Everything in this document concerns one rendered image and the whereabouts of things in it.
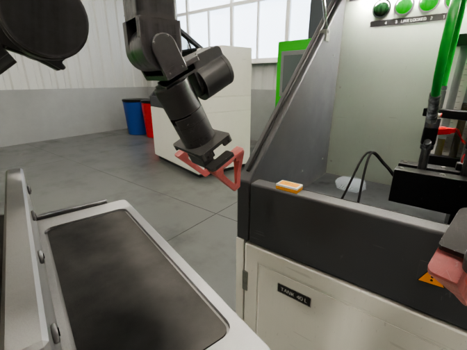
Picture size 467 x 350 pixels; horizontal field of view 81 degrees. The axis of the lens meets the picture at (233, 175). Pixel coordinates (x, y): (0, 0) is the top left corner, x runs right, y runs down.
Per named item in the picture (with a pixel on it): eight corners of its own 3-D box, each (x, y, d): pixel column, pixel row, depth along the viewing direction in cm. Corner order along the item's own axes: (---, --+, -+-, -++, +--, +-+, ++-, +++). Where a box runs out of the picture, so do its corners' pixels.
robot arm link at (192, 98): (144, 85, 42) (159, 86, 38) (179, 64, 45) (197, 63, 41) (166, 123, 46) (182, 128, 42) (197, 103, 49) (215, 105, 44)
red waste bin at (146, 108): (137, 136, 600) (133, 100, 575) (160, 132, 645) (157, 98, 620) (155, 139, 566) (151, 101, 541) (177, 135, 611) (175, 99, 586)
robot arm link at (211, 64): (125, 45, 41) (146, 39, 34) (184, 15, 45) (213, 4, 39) (165, 115, 48) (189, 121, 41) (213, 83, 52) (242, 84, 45)
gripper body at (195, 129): (202, 133, 54) (185, 98, 49) (234, 142, 46) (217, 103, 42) (176, 152, 51) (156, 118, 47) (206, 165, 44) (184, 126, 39)
